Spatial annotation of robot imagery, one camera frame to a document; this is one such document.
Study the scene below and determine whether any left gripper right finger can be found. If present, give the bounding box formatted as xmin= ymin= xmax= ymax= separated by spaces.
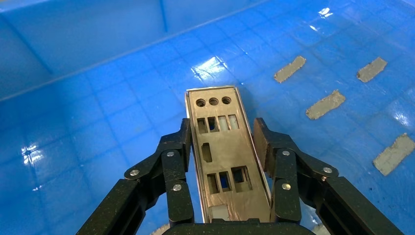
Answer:
xmin=253 ymin=117 xmax=404 ymax=235

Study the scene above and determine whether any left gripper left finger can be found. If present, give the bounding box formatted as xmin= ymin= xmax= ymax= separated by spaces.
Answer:
xmin=76 ymin=118 xmax=195 ymax=235

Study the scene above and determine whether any silver metal I/O shield plate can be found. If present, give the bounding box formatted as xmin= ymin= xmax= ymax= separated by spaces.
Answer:
xmin=184 ymin=86 xmax=272 ymax=224

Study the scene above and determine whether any blue plastic tray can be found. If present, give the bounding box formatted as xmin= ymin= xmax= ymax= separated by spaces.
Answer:
xmin=0 ymin=0 xmax=415 ymax=235

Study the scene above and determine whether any grey tape patch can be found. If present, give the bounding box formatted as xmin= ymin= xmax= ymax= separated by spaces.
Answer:
xmin=305 ymin=89 xmax=346 ymax=121
xmin=356 ymin=56 xmax=388 ymax=83
xmin=372 ymin=133 xmax=415 ymax=177
xmin=149 ymin=223 xmax=171 ymax=235

